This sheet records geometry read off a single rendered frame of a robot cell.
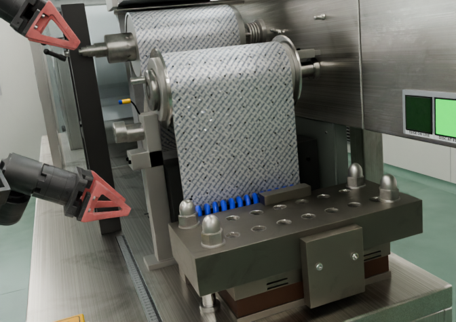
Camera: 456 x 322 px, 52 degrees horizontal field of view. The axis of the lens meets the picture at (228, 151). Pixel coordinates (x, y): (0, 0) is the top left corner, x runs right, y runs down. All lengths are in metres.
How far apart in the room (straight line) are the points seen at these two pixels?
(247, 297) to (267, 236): 0.10
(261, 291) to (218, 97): 0.34
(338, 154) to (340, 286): 0.32
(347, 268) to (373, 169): 0.47
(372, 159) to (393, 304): 0.48
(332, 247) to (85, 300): 0.45
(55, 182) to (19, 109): 5.61
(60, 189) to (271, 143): 0.38
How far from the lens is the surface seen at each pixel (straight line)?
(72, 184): 0.80
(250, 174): 0.89
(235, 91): 0.86
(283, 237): 0.72
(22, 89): 6.37
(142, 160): 0.90
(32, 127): 6.41
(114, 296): 0.91
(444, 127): 0.73
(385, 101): 0.83
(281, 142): 0.91
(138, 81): 0.87
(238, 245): 0.70
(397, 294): 0.83
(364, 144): 1.18
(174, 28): 1.08
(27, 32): 0.82
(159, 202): 0.93
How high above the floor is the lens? 1.32
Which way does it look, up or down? 13 degrees down
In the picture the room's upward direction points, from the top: 6 degrees counter-clockwise
